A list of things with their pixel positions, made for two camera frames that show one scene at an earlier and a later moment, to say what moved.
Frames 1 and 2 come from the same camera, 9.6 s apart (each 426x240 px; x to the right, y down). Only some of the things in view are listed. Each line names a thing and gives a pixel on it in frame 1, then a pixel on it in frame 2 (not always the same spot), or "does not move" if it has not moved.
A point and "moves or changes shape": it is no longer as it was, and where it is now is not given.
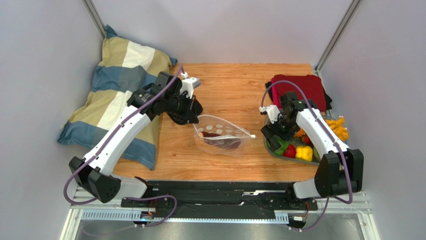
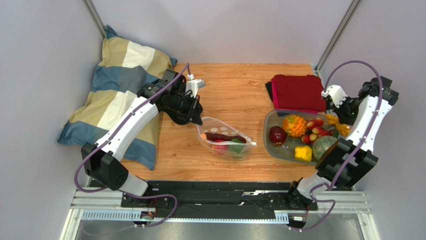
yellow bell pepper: x=304 y=152 does not move
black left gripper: x=187 y=99 does not move
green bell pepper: x=283 y=144 → x=235 y=148
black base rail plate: x=220 y=196 does not move
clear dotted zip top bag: x=214 y=134 moves or changes shape
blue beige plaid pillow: x=121 y=67 does not move
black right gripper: x=275 y=133 → x=341 y=113
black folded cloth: x=268 y=84 does not move
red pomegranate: x=290 y=152 → x=221 y=147
